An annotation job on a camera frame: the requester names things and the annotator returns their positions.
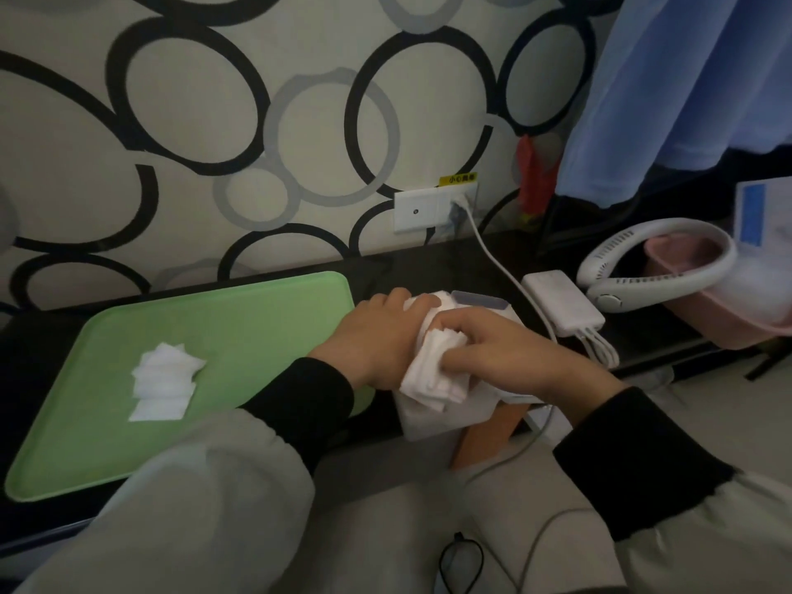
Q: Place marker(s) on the pile of white cotton pads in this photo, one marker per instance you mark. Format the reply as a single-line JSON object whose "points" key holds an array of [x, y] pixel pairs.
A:
{"points": [[164, 383]]}

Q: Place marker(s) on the white and blue paper box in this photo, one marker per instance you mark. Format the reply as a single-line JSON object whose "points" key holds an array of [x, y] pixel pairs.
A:
{"points": [[767, 216]]}

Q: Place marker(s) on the white neck fan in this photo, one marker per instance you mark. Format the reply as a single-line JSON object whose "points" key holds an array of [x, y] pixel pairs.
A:
{"points": [[603, 259]]}

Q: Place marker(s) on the pink plastic basin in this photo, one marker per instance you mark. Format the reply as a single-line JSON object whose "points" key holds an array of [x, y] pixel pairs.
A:
{"points": [[730, 321]]}

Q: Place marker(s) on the white power bank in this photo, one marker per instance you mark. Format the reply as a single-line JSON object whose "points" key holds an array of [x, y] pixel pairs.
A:
{"points": [[560, 299]]}

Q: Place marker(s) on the white wall socket plate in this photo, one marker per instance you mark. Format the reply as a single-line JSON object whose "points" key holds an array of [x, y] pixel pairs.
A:
{"points": [[416, 211]]}

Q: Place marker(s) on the clear plastic wrapper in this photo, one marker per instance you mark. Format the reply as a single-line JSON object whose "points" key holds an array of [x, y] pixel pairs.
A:
{"points": [[650, 383]]}

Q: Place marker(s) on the red decoration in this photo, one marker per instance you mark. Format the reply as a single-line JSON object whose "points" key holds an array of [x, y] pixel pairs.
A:
{"points": [[535, 179]]}

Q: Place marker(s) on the blue curtain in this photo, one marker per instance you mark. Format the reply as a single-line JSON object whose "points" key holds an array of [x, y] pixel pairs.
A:
{"points": [[680, 92]]}

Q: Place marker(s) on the person's left hand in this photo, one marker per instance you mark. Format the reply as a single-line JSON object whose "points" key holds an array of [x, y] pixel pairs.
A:
{"points": [[377, 340]]}

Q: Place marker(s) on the person's right hand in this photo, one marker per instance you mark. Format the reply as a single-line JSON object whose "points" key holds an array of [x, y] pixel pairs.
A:
{"points": [[526, 358]]}

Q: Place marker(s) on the person's left forearm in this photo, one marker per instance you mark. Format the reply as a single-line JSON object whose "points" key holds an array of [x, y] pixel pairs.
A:
{"points": [[198, 501]]}

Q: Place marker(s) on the green plastic tray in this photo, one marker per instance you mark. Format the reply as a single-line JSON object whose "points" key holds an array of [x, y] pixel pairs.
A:
{"points": [[247, 340]]}

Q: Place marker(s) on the yellow warning sticker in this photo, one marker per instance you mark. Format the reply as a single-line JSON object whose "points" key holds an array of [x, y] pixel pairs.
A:
{"points": [[458, 179]]}

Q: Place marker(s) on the white cotton pad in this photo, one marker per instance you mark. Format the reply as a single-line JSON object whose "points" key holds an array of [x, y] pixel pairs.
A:
{"points": [[427, 380]]}

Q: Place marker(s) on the clear plastic box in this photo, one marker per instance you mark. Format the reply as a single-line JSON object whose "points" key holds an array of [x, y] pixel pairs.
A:
{"points": [[433, 424]]}

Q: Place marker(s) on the person's right forearm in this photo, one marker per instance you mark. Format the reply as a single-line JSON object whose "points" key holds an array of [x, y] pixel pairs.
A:
{"points": [[656, 488]]}

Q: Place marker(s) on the orange flat piece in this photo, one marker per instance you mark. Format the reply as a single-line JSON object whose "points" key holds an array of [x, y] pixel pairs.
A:
{"points": [[489, 439]]}

